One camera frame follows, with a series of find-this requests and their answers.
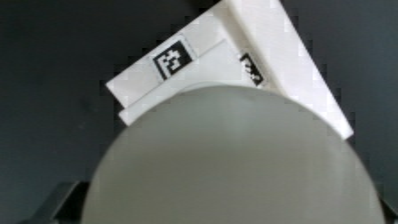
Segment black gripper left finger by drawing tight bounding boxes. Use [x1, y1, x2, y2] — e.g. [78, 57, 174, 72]
[18, 181, 89, 224]

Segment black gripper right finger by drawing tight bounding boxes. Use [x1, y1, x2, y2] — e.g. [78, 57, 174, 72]
[379, 197, 398, 224]

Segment white lamp bulb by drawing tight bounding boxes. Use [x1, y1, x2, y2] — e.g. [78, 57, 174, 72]
[82, 86, 384, 224]

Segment white lamp base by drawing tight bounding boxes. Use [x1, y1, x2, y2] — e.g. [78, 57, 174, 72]
[107, 3, 277, 125]

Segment white L-shaped table fence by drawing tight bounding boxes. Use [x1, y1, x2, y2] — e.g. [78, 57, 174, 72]
[226, 0, 354, 139]

